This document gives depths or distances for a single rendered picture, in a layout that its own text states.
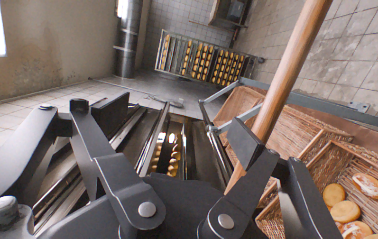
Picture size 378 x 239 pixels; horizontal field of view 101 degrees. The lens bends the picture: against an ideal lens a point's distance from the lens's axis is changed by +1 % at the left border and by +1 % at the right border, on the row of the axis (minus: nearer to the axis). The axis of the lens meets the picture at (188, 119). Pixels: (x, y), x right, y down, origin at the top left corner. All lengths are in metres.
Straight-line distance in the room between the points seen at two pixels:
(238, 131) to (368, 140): 0.78
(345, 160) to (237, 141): 0.76
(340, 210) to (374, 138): 0.30
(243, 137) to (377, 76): 1.61
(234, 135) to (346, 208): 0.73
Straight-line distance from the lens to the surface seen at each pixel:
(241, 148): 0.17
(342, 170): 0.94
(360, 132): 0.95
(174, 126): 1.87
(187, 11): 5.36
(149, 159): 0.79
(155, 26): 5.34
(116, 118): 0.18
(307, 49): 0.28
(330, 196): 0.91
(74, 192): 0.87
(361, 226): 0.88
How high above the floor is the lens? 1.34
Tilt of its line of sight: 7 degrees down
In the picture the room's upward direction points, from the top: 77 degrees counter-clockwise
